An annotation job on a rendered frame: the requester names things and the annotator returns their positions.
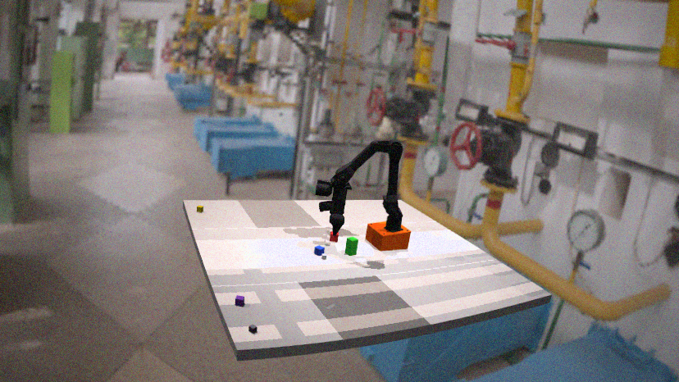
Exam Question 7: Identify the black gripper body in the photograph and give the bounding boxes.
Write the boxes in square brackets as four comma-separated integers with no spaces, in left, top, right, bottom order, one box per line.
[329,197,346,225]

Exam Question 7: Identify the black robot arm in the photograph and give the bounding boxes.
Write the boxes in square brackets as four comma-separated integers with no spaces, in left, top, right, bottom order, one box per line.
[316,139,403,233]

